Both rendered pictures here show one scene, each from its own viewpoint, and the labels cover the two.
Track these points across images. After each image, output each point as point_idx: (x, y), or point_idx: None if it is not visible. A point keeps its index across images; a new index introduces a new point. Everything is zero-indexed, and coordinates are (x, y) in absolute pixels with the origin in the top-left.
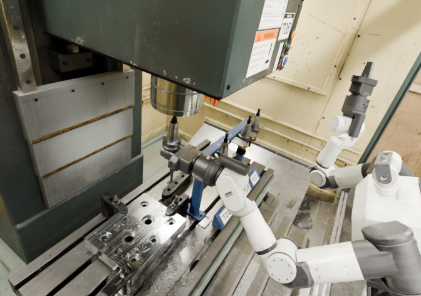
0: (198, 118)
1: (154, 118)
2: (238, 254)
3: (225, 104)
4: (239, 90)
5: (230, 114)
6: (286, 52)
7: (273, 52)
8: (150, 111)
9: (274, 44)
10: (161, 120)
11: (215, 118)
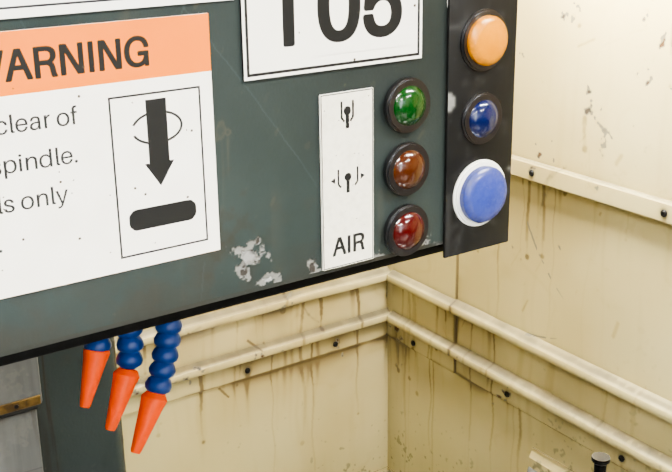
0: (505, 458)
1: (318, 443)
2: None
3: (610, 396)
4: (665, 329)
5: (632, 450)
6: (480, 146)
7: (239, 154)
8: (291, 412)
9: (201, 106)
10: (357, 452)
11: (572, 465)
